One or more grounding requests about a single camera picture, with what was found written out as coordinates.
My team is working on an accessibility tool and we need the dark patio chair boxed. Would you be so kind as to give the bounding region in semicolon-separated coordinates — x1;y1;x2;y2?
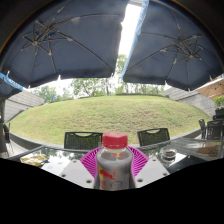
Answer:
206;119;224;141

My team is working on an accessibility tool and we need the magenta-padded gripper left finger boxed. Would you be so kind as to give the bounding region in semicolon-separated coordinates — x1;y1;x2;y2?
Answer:
59;145;102;190

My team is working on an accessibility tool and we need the clear red-capped drink bottle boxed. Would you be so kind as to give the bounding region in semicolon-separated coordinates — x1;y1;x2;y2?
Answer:
94;131;135;192

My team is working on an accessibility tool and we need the glass ashtray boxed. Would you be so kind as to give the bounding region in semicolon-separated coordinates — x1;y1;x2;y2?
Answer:
161;148;178;161

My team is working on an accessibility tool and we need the navy umbrella with pale flap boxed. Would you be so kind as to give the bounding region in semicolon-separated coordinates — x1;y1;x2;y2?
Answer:
121;0;224;92

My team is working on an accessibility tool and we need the blue lettered patio umbrella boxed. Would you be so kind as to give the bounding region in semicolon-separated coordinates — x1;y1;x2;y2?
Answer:
0;71;24;100

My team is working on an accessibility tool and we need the yellow snack bag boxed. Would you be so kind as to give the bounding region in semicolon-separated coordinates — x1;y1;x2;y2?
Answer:
19;153;50;168

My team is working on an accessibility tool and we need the black mesh patio chair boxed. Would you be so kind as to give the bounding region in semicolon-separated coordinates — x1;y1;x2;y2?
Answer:
136;127;171;147
63;131;104;151

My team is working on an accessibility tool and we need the large navy patio umbrella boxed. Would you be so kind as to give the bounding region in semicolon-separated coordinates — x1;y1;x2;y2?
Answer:
0;0;130;90

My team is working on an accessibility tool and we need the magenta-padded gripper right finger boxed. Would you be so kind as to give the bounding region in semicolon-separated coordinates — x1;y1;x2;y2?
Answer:
127;145;171;190

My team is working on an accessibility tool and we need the tan patio umbrella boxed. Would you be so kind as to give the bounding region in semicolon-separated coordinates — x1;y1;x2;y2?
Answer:
195;77;224;101

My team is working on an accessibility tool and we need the grey roofed building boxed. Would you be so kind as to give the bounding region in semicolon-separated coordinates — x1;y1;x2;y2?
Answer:
0;89;46;124

